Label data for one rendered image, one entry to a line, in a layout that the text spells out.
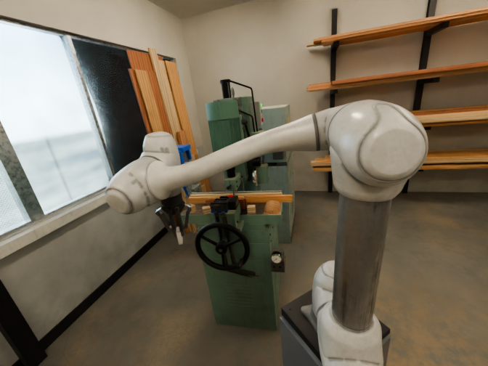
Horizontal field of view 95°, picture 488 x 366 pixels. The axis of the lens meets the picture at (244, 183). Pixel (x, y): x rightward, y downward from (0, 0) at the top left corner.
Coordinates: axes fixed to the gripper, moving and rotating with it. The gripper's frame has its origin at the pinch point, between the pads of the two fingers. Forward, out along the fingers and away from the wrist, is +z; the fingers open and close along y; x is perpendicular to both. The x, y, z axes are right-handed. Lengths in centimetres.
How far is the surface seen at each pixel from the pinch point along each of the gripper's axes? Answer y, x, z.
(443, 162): -282, -117, 50
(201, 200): -8, -53, 20
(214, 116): -20, -49, -34
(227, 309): -17, -21, 91
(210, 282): -8, -28, 70
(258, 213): -39.2, -25.9, 15.3
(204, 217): -9.0, -35.9, 20.7
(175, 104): 17, -247, -5
